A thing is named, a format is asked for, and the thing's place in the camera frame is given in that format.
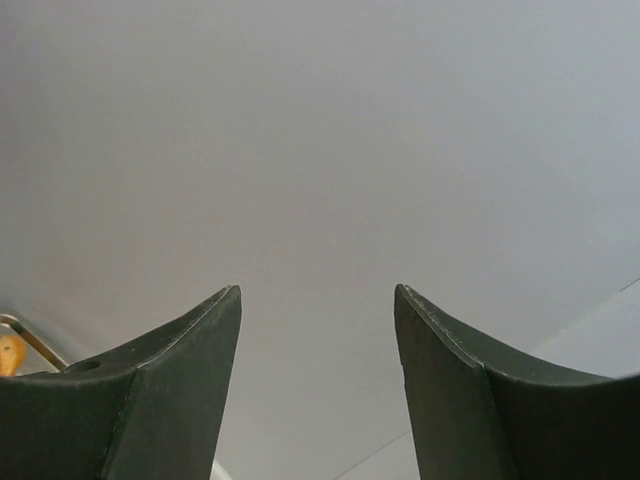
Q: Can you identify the stainless steel tray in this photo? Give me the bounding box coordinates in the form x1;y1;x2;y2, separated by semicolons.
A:
1;313;69;376

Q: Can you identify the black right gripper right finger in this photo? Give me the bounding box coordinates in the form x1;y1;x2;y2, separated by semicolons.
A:
394;284;639;479

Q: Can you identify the long orange toy bread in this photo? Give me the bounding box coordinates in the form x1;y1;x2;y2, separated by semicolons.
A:
0;335;27;377

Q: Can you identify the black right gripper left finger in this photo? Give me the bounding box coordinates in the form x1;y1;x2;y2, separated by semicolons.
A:
1;286;241;479

